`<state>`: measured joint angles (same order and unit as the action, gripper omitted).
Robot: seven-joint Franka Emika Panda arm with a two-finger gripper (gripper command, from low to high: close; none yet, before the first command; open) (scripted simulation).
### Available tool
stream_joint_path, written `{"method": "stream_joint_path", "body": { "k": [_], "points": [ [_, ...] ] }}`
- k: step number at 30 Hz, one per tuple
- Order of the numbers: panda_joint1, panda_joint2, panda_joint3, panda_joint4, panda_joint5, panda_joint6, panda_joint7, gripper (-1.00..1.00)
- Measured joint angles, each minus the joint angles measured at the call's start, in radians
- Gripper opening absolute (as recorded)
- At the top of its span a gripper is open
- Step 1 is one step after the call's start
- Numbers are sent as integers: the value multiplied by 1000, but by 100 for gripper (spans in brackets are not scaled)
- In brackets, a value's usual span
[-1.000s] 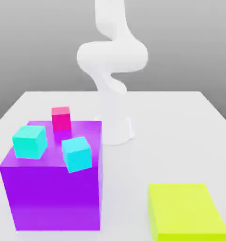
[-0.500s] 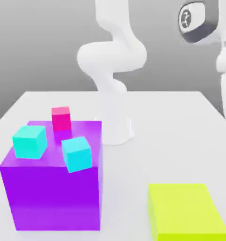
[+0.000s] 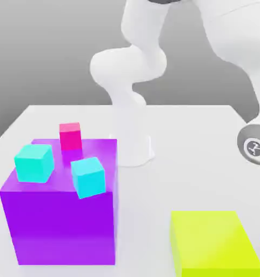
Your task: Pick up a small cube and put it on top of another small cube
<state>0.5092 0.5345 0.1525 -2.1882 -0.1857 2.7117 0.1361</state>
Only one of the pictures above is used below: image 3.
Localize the small cyan cube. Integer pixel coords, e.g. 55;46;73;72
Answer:
70;156;106;200

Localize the small pink-red cube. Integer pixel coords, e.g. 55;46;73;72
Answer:
58;122;83;151

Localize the small turquoise cube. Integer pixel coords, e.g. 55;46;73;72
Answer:
14;143;55;184

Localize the large purple box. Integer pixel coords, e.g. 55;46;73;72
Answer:
0;138;118;266

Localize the large yellow-green box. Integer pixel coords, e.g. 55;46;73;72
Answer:
170;210;260;277

